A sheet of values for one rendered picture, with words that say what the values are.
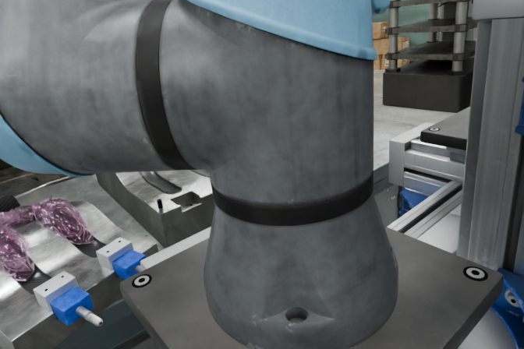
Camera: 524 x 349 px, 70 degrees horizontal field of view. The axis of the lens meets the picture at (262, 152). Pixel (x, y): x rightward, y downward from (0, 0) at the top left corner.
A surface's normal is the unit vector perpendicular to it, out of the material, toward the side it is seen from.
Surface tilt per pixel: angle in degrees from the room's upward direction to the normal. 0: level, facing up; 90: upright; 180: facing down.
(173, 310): 0
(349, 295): 73
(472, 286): 0
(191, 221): 90
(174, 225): 90
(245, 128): 97
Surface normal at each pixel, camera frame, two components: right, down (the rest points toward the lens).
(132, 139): -0.10, 0.68
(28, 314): -0.11, -0.93
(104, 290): 0.82, 0.12
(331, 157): 0.38, 0.29
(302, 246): -0.02, 0.10
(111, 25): -0.18, -0.46
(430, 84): -0.72, 0.31
